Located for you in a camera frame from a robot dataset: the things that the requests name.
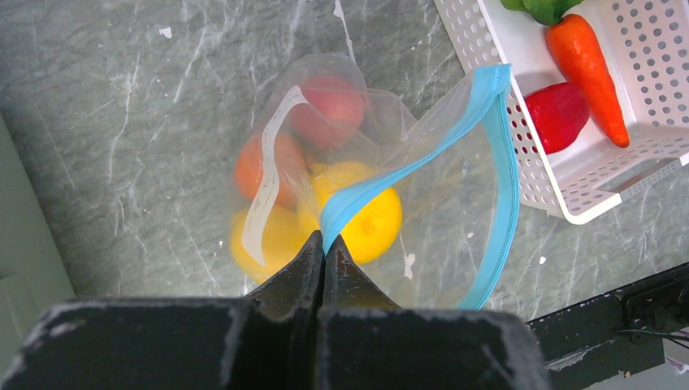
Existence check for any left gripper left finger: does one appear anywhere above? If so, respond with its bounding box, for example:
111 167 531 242
1 232 324 389

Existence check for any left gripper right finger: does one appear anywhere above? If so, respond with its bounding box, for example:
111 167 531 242
314 239 550 389

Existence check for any yellow lemon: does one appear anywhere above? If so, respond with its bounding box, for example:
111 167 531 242
229 206 310 284
297 160 403 264

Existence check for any yellow lemon front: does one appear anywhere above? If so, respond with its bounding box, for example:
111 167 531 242
229 206 310 284

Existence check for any clear zip top bag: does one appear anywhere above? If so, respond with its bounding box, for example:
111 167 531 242
229 53 520 310

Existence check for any orange tangerine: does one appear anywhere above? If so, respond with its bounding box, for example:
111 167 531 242
235 132 309 212

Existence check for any pink peach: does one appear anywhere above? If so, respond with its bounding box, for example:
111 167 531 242
288 76 366 150

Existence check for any red bell pepper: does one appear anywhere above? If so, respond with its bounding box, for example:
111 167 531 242
525 82 591 154

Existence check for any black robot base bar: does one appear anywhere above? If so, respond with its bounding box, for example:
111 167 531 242
527 264 688 389

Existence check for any clear plastic storage box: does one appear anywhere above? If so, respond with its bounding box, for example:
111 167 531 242
1 123 74 374

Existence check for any orange carrot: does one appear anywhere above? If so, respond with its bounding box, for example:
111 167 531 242
545 14 631 148

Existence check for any green leafy vegetable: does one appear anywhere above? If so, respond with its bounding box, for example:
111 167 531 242
500 0 583 26

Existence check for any white plastic basket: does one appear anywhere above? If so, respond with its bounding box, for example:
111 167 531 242
435 0 688 225

